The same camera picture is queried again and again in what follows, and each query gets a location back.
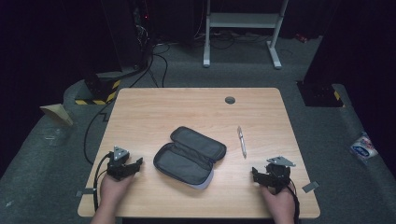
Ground white blue packet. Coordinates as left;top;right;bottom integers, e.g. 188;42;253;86
348;132;380;161

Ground person's right hand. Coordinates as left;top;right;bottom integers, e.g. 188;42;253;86
260;183;295;218

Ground bundle of floor cables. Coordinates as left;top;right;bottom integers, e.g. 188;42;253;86
192;27;274;51

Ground beige cardboard wedge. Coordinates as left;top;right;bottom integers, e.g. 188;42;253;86
39;103;75;127

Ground yellow black striped base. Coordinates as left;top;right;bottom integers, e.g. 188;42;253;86
74;71;122;106

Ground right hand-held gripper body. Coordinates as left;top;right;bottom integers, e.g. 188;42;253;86
262;155;296;196

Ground dark grey pencil case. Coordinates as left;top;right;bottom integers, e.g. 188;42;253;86
152;125;228;191

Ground black base with yellow stripe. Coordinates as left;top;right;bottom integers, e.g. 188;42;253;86
296;80;346;108

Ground white metal stand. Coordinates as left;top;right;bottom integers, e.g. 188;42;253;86
202;0;290;70

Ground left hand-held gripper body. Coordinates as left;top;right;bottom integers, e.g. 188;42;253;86
106;145;134;182

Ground grey tape strip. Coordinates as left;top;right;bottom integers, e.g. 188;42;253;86
301;180;320;193
76;188;98;198

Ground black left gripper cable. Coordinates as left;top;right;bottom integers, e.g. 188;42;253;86
92;151;112;213

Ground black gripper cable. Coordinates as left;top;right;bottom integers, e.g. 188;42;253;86
287;184;302;224
92;151;112;213

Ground silver pen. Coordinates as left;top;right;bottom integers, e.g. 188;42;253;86
236;125;248;160

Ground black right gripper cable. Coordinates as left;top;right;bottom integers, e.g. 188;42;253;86
287;184;302;224

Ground person's left hand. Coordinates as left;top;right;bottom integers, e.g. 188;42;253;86
99;173;135;206

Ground black computer tower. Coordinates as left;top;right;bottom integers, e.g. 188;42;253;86
101;0;155;71

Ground black floor cable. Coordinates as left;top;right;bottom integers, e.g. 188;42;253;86
82;43;171;166

